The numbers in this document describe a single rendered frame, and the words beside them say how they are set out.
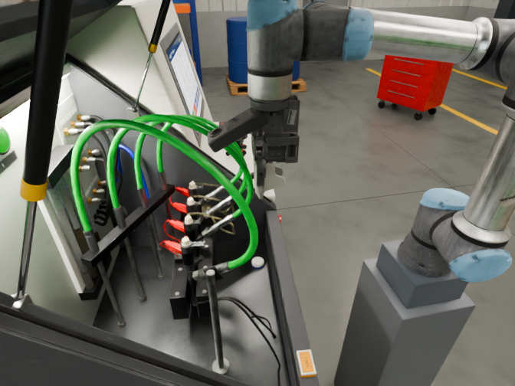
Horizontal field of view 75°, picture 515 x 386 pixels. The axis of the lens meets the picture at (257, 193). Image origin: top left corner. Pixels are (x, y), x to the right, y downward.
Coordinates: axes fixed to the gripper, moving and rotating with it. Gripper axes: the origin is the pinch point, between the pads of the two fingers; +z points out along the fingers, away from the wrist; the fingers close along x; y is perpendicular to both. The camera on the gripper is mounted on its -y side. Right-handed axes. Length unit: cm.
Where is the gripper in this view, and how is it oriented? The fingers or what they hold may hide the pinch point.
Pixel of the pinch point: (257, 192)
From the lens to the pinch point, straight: 69.1
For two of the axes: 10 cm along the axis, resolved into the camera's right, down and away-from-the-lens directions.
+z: 0.0, 8.3, 5.5
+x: -1.0, -5.5, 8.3
